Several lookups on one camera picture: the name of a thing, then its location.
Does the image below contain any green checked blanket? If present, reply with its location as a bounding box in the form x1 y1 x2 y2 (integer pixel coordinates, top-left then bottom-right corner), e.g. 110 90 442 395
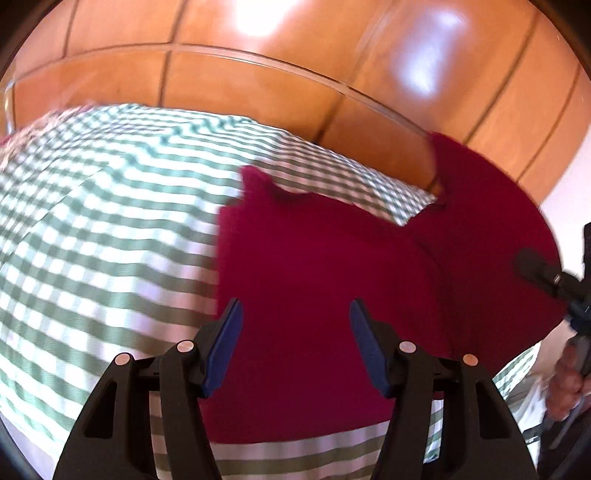
0 104 555 480

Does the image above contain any wooden wardrobe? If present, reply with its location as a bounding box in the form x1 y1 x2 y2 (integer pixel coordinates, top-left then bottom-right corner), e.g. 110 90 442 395
0 0 584 205

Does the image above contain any red embroidered sweater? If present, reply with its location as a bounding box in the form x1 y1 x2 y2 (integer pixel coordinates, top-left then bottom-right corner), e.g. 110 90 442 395
216 132 565 446

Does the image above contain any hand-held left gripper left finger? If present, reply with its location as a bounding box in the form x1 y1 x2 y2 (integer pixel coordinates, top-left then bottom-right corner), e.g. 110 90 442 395
53 298 244 480

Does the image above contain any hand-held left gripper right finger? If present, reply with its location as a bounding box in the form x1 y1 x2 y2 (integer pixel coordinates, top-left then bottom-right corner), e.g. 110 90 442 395
348 298 539 480

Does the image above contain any person's right hand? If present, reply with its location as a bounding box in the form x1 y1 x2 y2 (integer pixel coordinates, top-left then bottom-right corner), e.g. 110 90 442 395
546 331 588 422

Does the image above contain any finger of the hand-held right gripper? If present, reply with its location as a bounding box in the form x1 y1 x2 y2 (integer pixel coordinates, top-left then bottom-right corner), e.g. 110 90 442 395
514 248 562 297

